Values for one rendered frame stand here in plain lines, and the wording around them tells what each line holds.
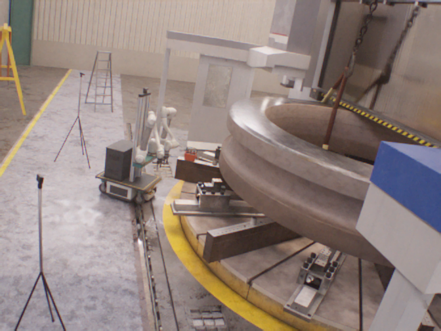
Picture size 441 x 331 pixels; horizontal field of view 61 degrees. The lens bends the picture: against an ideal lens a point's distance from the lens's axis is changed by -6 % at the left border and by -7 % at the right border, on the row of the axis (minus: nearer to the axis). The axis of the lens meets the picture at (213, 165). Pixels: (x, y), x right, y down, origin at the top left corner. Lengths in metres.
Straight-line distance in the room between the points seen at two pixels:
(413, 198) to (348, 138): 7.39
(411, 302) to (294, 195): 3.44
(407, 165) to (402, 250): 0.30
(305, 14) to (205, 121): 3.41
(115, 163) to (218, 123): 3.91
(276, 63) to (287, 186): 4.08
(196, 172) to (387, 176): 5.51
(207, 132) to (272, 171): 4.95
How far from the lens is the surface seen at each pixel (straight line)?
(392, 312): 1.63
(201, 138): 9.82
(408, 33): 7.83
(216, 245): 4.75
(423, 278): 1.47
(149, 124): 5.89
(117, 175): 6.62
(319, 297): 4.71
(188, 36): 9.13
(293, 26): 8.64
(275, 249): 5.45
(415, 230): 1.49
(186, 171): 6.90
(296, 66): 8.68
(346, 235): 4.61
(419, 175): 1.47
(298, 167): 4.61
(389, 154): 1.59
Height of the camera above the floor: 3.00
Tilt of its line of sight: 20 degrees down
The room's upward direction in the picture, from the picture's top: 10 degrees clockwise
